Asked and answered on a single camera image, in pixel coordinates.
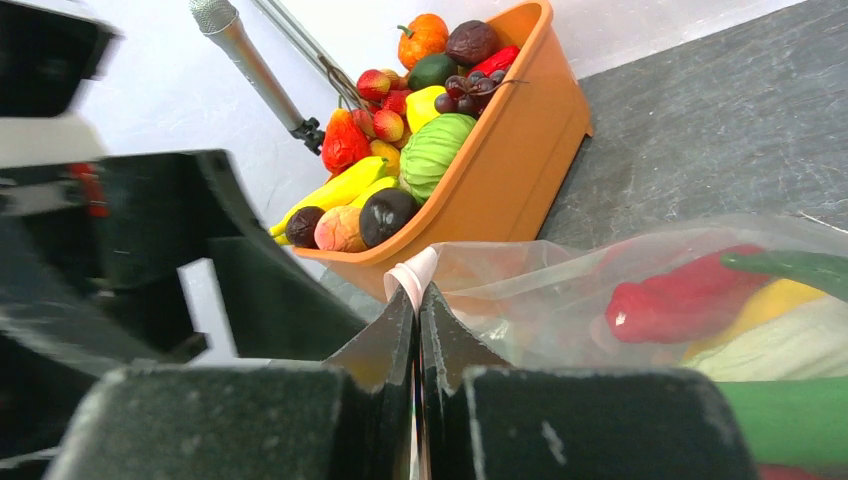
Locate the dark grape bunch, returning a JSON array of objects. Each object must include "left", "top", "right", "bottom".
[{"left": 434, "top": 69, "right": 523, "bottom": 119}]

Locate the small red chili pair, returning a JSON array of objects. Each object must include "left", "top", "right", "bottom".
[{"left": 468, "top": 45, "right": 520, "bottom": 77}]

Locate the peach fruit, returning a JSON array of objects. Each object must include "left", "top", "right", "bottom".
[{"left": 314, "top": 205, "right": 367, "bottom": 253}]

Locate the dark eggplant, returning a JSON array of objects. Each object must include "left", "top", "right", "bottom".
[{"left": 359, "top": 188, "right": 420, "bottom": 248}]

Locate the dark purple plum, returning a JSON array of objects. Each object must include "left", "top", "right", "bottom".
[{"left": 285, "top": 206, "right": 326, "bottom": 249}]

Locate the red strawberries bunch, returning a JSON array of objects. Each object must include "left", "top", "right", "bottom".
[{"left": 351, "top": 69, "right": 412, "bottom": 149}]

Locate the green cucumber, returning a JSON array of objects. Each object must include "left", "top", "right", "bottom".
[{"left": 721, "top": 250, "right": 847, "bottom": 302}]

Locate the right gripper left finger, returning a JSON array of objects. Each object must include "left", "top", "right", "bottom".
[{"left": 46, "top": 290, "right": 415, "bottom": 479}]

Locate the green avocado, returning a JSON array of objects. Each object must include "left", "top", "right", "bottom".
[{"left": 407, "top": 53, "right": 458, "bottom": 91}]

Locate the green zucchini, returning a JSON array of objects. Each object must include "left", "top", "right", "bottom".
[{"left": 718, "top": 377, "right": 847, "bottom": 470}]

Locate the orange plastic basket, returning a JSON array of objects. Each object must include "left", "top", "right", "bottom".
[{"left": 291, "top": 1, "right": 593, "bottom": 301}]

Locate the yellow bell pepper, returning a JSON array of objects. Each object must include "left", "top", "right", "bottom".
[{"left": 405, "top": 85, "right": 446, "bottom": 133}]

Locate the round green cabbage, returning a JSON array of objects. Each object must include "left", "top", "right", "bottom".
[{"left": 400, "top": 113, "right": 477, "bottom": 204}]

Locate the red bell pepper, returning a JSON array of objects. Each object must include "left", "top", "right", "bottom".
[{"left": 321, "top": 108, "right": 371, "bottom": 175}]

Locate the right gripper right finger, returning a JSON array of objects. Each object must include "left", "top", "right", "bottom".
[{"left": 418, "top": 285, "right": 758, "bottom": 479}]

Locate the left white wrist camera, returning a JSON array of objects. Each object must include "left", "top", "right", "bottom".
[{"left": 1, "top": 113, "right": 107, "bottom": 169}]

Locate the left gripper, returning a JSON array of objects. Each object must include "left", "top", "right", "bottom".
[{"left": 1, "top": 150, "right": 366, "bottom": 458}]

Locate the grey microphone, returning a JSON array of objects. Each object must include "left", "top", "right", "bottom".
[{"left": 188, "top": 0, "right": 307, "bottom": 138}]

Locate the green napa cabbage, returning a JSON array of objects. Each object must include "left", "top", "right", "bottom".
[{"left": 681, "top": 296, "right": 847, "bottom": 382}]

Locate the clear zip top bag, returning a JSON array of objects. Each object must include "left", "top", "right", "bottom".
[{"left": 383, "top": 214, "right": 847, "bottom": 382}]

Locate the yellow banana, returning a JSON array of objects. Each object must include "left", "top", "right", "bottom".
[
  {"left": 269, "top": 156, "right": 389, "bottom": 245},
  {"left": 683, "top": 279, "right": 827, "bottom": 360}
]

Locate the orange mini pumpkin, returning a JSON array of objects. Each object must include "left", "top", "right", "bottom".
[{"left": 397, "top": 13, "right": 449, "bottom": 71}]

